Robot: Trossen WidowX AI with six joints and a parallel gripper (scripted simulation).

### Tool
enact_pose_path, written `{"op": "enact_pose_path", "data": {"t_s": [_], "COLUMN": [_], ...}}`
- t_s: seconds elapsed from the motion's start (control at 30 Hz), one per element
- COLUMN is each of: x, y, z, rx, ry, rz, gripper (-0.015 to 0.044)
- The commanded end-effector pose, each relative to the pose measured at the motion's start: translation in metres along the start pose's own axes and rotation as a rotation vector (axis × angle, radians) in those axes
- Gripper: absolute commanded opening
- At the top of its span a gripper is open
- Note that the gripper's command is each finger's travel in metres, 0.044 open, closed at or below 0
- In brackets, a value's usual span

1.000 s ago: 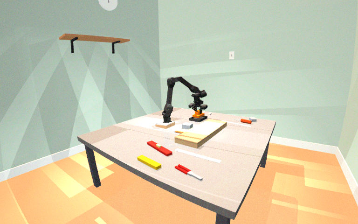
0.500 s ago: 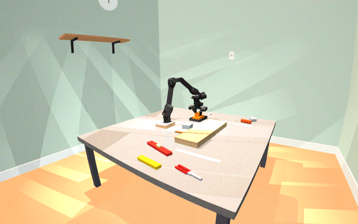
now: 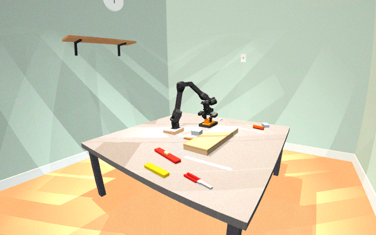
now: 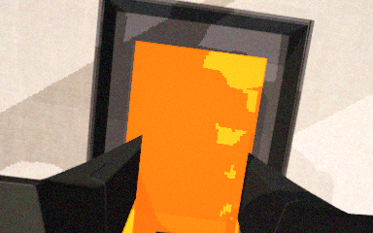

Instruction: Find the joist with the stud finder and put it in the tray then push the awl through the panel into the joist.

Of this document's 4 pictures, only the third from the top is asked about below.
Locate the yellow flat bar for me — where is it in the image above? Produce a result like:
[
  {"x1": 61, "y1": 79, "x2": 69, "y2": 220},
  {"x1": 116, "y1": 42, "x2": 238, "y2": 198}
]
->
[{"x1": 144, "y1": 163, "x2": 169, "y2": 178}]

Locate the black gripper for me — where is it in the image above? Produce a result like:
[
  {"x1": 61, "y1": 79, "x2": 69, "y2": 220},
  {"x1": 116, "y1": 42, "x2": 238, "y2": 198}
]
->
[{"x1": 198, "y1": 107, "x2": 218, "y2": 122}]

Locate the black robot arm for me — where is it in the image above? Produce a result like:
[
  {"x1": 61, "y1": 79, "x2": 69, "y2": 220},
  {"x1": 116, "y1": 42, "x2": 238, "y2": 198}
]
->
[{"x1": 170, "y1": 81, "x2": 217, "y2": 130}]

